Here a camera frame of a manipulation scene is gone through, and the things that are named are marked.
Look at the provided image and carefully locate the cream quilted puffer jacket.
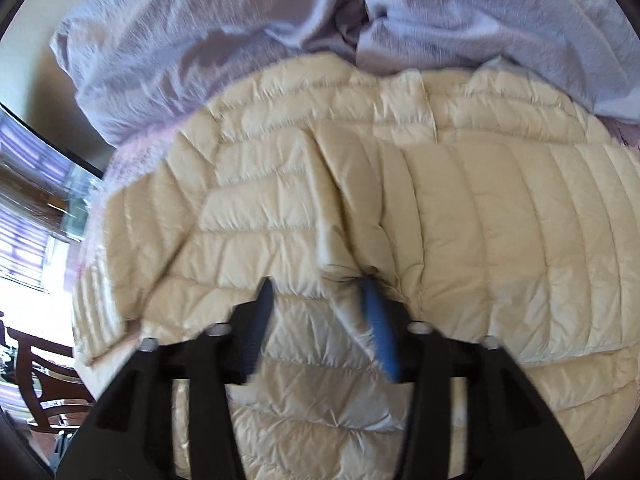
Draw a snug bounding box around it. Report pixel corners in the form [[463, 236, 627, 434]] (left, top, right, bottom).
[[74, 54, 639, 479]]

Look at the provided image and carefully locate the pink floral bed sheet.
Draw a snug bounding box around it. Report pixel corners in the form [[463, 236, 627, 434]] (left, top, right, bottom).
[[69, 114, 187, 321]]

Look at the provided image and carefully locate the dark wooden chair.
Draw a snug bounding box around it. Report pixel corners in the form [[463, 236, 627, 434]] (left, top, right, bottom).
[[6, 327, 94, 434]]

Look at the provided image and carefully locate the left lavender pillow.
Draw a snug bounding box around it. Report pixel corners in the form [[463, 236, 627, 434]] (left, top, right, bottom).
[[50, 0, 366, 148]]

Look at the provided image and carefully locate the lavender pillow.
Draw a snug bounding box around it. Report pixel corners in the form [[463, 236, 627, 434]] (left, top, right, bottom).
[[50, 0, 366, 148], [356, 0, 639, 124]]

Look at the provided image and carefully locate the right lavender pillow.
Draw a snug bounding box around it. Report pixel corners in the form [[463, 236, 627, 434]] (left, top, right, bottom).
[[356, 0, 639, 124]]

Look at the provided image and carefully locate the wall mounted television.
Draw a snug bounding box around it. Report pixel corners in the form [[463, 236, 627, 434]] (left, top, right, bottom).
[[1, 108, 101, 240]]

